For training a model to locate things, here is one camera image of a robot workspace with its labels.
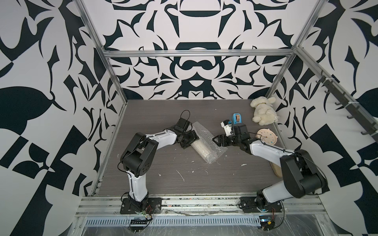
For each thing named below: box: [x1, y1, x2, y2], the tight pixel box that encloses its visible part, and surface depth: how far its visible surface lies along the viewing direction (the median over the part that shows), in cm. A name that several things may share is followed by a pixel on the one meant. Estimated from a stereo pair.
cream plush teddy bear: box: [250, 96, 280, 126], surface depth 106 cm
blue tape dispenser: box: [232, 113, 243, 125], surface depth 107 cm
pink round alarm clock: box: [255, 128, 279, 146], surface depth 99 cm
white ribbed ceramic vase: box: [190, 139, 217, 164], surface depth 89 cm
